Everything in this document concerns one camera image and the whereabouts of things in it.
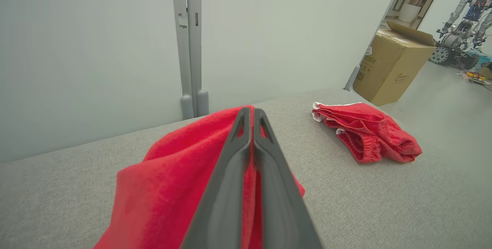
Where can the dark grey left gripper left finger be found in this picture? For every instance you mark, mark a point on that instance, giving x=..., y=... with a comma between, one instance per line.
x=223, y=203

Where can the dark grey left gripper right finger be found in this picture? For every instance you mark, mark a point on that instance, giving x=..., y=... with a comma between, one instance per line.
x=280, y=203

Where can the red jersey shirt white sleeves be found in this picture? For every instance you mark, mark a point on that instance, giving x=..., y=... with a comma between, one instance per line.
x=165, y=187

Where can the red shorts white trim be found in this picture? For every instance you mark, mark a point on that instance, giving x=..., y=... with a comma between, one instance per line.
x=373, y=133

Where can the brown cardboard box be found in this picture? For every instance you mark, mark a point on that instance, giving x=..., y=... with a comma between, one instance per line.
x=392, y=64

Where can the white plant pot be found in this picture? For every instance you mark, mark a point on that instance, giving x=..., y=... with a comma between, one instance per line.
x=409, y=12

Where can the grey background wheeled robot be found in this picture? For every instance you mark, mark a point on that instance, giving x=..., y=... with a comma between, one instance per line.
x=461, y=34

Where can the grey partition post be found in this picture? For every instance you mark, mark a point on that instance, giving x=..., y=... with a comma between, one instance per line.
x=196, y=49
x=182, y=49

